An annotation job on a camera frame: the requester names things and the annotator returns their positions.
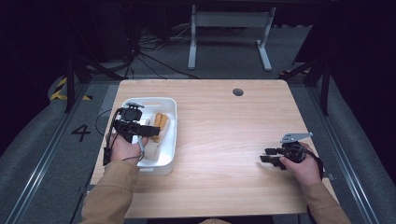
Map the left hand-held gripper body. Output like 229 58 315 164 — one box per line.
111 101 148 144

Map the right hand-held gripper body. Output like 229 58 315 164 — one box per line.
279 132 314 165

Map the white and tan knit glove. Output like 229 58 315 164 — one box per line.
141 112 172 161

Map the white plastic tray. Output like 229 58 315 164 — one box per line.
120 96 178 175

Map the person's right hand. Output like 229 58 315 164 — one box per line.
278 142 323 188

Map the person's left hand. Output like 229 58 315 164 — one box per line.
109 133 149 166

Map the black metal stand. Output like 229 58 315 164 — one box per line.
277 58 332 117
63 55 126 114

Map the yellow and black floor tape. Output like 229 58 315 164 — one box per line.
49 77 93 102

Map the grey cable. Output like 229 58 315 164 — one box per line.
121 135 147 162

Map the thin black cable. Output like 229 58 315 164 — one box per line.
94 107 118 167

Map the metal floor rail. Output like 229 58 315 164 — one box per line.
4 83 92 224
305 86 379 224

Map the bundle of floor cables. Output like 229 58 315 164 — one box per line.
123 23 201 80

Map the white metal desk frame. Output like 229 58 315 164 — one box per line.
187 4 277 73

